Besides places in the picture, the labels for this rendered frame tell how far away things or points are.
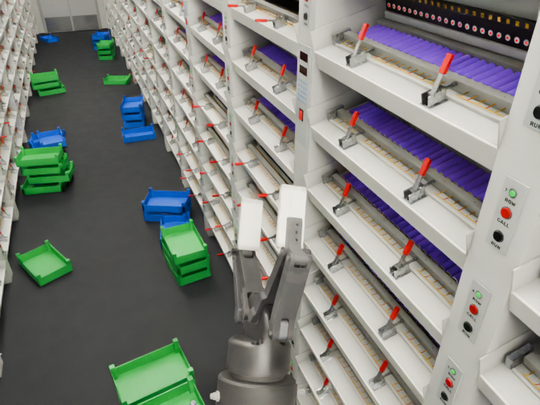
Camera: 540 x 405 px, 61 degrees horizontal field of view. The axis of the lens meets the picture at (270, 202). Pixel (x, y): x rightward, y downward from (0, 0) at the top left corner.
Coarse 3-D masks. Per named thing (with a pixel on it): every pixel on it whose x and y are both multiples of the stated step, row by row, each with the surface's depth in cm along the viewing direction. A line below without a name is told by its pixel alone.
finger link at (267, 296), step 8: (280, 248) 49; (304, 248) 49; (280, 256) 48; (280, 264) 48; (272, 272) 50; (280, 272) 49; (272, 280) 50; (272, 288) 50; (264, 296) 51; (272, 296) 51; (256, 304) 52; (264, 304) 51; (256, 312) 52; (248, 320) 53; (256, 320) 52
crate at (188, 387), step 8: (184, 384) 169; (192, 384) 169; (168, 392) 167; (176, 392) 169; (184, 392) 171; (192, 392) 171; (152, 400) 164; (160, 400) 166; (168, 400) 169; (176, 400) 169; (184, 400) 169; (192, 400) 169; (200, 400) 165
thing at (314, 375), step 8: (304, 352) 177; (312, 352) 178; (304, 360) 179; (312, 360) 178; (304, 368) 177; (312, 368) 176; (320, 368) 175; (304, 376) 178; (312, 376) 174; (320, 376) 172; (312, 384) 171; (320, 384) 170; (328, 384) 169; (320, 392) 167; (328, 392) 166; (320, 400) 165; (328, 400) 165; (336, 400) 164
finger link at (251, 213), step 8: (248, 200) 63; (256, 200) 63; (248, 208) 62; (256, 208) 63; (240, 216) 62; (248, 216) 62; (256, 216) 63; (240, 224) 62; (248, 224) 62; (256, 224) 63; (240, 232) 62; (248, 232) 62; (256, 232) 62; (240, 240) 61; (248, 240) 62; (256, 240) 62; (240, 248) 61; (248, 248) 62; (256, 248) 62
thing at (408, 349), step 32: (320, 224) 145; (320, 256) 140; (352, 256) 134; (352, 288) 128; (384, 288) 122; (384, 320) 117; (416, 320) 113; (384, 352) 114; (416, 352) 108; (416, 384) 102
